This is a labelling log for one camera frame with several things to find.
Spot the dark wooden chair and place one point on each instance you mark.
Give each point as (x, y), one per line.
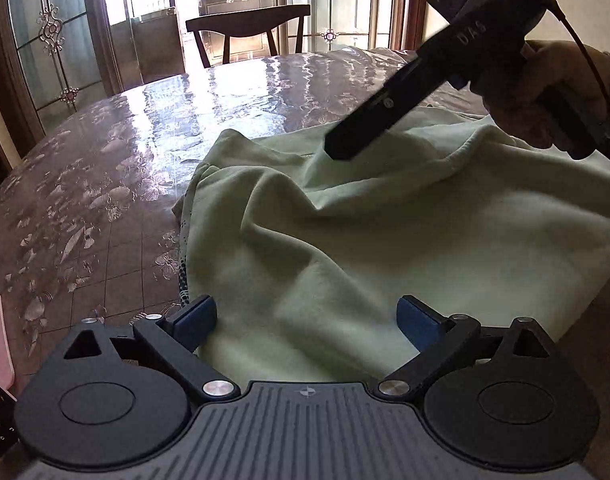
(248, 23)

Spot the operator right hand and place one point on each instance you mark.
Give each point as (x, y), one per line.
(556, 74)

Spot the glass door with ornaments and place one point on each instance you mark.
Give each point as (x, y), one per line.
(58, 57)

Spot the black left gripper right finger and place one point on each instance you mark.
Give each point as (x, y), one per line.
(443, 343)

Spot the floral plastic tablecloth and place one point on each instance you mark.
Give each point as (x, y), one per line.
(86, 226)

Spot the light green garment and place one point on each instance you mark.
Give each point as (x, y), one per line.
(307, 257)

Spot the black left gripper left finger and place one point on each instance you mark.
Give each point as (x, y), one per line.
(169, 345)

